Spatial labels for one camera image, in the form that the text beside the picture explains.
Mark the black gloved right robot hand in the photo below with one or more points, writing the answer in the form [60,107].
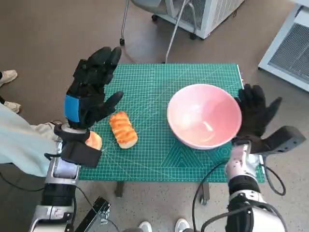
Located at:
[253,113]

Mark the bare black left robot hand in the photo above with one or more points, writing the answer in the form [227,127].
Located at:
[89,96]

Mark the round toy bread bun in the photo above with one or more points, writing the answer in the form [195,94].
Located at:
[95,141]

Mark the pink bowl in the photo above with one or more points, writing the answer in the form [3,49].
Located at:
[205,116]

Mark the long striped toy bread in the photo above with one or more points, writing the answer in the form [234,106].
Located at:
[123,131]

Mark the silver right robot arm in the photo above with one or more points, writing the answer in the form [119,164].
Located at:
[243,186]

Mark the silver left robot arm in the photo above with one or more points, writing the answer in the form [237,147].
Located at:
[59,193]

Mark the green cutting mat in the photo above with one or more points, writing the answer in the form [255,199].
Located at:
[149,96]

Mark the white cabinet with grey grille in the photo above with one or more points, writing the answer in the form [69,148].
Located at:
[289,55]

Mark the dark table leg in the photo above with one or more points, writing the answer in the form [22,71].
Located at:
[119,189]
[205,193]

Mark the white louvred cabinet on castors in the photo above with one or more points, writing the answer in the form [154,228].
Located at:
[212,14]

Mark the white shoe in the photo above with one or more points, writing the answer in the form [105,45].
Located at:
[181,226]
[145,227]

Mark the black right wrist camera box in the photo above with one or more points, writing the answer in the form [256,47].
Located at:
[287,140]

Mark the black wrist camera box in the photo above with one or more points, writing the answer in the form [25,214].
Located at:
[287,140]
[79,154]

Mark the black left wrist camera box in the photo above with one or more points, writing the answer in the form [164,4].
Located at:
[79,154]

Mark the black metal frame bracket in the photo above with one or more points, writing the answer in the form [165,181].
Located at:
[96,210]

